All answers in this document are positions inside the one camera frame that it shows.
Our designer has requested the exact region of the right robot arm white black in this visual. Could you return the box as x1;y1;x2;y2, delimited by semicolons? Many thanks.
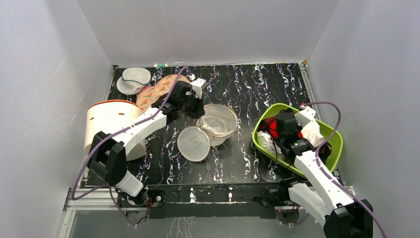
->
275;112;373;238

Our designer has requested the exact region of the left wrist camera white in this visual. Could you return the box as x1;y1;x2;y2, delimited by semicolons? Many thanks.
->
190;78;207;99

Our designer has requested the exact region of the white padded bra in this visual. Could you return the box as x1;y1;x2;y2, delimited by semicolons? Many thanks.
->
301;119;325;148

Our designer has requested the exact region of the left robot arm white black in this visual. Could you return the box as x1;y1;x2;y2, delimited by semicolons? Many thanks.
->
87;78;207;206

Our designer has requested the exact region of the white mesh laundry bag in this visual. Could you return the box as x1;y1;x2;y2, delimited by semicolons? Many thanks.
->
177;104;239;163

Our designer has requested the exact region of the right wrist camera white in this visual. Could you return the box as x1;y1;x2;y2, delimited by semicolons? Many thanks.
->
294;105;316;127

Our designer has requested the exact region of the green plastic basin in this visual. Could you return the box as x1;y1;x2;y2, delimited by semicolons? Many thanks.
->
252;103;344;178

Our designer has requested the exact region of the floral mesh laundry bag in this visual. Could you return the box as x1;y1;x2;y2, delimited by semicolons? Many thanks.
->
136;74;177;112

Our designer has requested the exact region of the small white grey-trimmed laundry bag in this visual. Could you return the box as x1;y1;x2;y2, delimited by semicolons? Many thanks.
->
116;67;152;95

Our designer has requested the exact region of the bright red black-trimmed bra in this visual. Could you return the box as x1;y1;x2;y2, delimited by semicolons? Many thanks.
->
262;115;304;140

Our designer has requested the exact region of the white lace garment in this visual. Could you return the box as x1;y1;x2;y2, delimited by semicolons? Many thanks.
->
257;131;284;161

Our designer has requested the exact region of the white cylindrical basket orange rim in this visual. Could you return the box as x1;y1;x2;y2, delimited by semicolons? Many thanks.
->
84;100;146;161

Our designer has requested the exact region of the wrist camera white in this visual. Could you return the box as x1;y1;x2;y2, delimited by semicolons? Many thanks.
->
294;105;316;127
190;78;207;99

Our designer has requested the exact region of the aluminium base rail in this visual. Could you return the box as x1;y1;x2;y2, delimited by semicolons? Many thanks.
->
64;183;372;238

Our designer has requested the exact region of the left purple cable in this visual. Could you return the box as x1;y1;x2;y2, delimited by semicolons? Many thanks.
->
70;66;196;227

